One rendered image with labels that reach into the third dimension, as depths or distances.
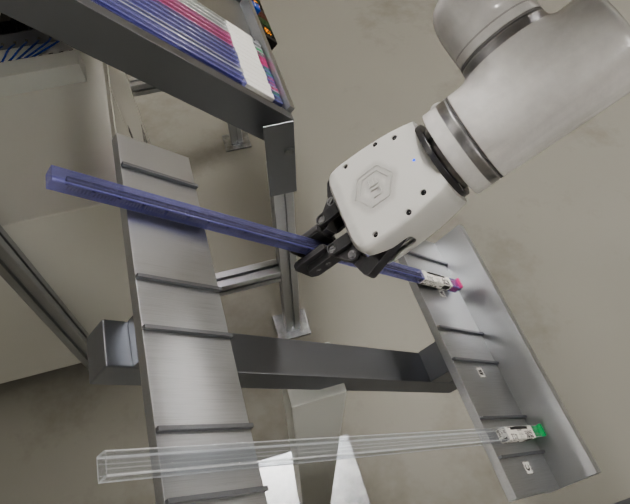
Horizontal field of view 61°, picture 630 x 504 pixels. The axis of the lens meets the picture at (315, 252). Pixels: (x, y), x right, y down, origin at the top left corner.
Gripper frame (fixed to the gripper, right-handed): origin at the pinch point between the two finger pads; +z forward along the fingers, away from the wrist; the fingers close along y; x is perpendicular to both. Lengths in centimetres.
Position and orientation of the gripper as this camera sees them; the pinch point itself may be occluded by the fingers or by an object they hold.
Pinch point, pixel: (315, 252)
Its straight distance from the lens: 53.8
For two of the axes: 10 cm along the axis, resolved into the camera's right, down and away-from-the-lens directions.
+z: -7.4, 5.3, 4.0
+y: 2.8, 8.0, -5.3
